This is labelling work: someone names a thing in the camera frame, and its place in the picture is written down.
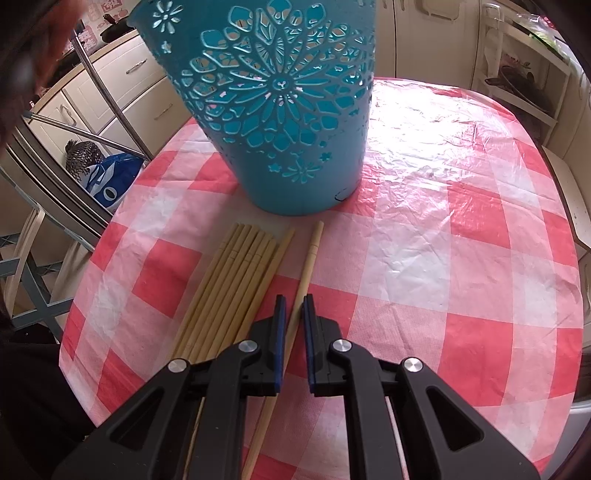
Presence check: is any separate bamboo chopstick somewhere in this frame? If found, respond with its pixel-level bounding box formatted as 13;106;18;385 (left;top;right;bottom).
242;221;325;480

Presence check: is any cream kitchen drawer cabinet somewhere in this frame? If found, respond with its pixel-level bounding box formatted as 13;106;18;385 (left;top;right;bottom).
28;32;190;163

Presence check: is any bamboo chopstick bundle middle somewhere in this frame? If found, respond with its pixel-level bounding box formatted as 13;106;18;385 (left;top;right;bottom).
182;225;259;363

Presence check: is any bamboo chopstick bundle right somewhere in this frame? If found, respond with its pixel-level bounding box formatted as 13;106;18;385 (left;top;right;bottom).
190;231;276;360

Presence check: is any red white checkered tablecloth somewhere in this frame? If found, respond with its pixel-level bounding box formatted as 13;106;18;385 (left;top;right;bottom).
59;80;584;468

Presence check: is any bamboo chopstick beside bundle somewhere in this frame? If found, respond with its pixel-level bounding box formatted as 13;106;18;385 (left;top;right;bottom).
212;228;296;353

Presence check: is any blue white plastic bag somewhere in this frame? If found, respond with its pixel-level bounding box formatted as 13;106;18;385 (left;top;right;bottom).
80;153;144;213

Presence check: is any teal perforated plastic basket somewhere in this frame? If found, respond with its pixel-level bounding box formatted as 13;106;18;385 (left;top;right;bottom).
128;0;376;216

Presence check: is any white storage trolley rack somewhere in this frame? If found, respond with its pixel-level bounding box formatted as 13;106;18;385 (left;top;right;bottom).
472;1;574;145

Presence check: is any metal broom pole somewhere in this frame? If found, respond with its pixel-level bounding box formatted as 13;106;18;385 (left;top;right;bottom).
69;27;153;161

